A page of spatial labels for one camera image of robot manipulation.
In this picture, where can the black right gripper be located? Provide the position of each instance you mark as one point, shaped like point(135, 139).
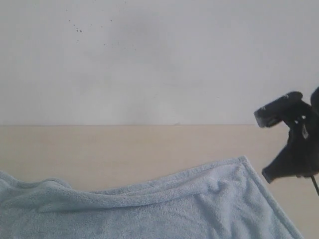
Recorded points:
point(300, 157)

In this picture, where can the light blue terry towel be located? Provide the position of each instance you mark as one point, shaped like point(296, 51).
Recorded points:
point(219, 200)

